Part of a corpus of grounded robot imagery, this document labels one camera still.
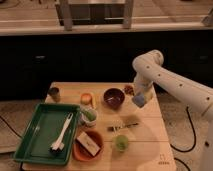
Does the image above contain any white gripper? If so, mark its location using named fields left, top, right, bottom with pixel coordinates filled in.
left=133, top=74, right=153, bottom=103

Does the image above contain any blue sponge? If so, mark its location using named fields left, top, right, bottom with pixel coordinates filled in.
left=132, top=94, right=146, bottom=108

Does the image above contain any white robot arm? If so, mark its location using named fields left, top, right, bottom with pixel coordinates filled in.
left=132, top=50, right=213, bottom=171

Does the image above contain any purple bowl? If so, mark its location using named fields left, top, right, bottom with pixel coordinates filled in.
left=103, top=88, right=125, bottom=110

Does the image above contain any orange bowl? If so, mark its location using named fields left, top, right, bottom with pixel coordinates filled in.
left=73, top=130, right=104, bottom=162

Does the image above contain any brown dried fruit pile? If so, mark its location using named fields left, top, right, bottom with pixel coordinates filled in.
left=124, top=85, right=134, bottom=95

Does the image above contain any metal fork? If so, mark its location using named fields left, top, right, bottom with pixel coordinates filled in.
left=107, top=123, right=139, bottom=132

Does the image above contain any green plastic cup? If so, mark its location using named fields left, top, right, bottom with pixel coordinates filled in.
left=112, top=135, right=129, bottom=152

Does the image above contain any yellow banana toy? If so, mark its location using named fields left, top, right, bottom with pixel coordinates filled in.
left=92, top=96, right=97, bottom=109

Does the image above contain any orange fruit toy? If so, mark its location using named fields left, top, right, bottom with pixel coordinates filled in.
left=80, top=93, right=92, bottom=105

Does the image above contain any white mug with green item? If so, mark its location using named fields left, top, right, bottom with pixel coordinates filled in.
left=80, top=107, right=97, bottom=127

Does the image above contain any wooden block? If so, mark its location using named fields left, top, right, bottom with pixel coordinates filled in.
left=77, top=132, right=100, bottom=156

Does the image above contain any small dark can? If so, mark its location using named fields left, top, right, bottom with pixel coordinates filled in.
left=48, top=87, right=61, bottom=102

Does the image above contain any white dish brush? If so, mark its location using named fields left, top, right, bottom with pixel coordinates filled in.
left=50, top=113, right=73, bottom=152

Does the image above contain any green plastic tray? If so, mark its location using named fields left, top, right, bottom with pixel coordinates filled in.
left=14, top=103, right=80, bottom=165

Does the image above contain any black cable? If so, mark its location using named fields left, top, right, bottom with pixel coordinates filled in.
left=170, top=106, right=198, bottom=171

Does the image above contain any white stool frame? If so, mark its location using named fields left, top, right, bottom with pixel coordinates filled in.
left=55, top=0, right=134, bottom=30

